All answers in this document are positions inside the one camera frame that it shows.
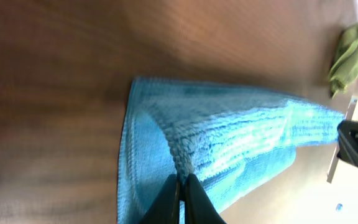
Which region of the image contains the blue microfiber cloth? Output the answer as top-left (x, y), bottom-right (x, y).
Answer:
top-left (117, 78), bottom-right (344, 223)

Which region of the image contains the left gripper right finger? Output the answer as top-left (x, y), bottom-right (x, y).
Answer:
top-left (184, 174), bottom-right (226, 224)

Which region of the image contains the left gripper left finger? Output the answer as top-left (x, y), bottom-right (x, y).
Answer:
top-left (139, 174), bottom-right (180, 224)

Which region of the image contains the olive green crumpled cloth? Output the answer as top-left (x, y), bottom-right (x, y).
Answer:
top-left (329, 23), bottom-right (358, 97)

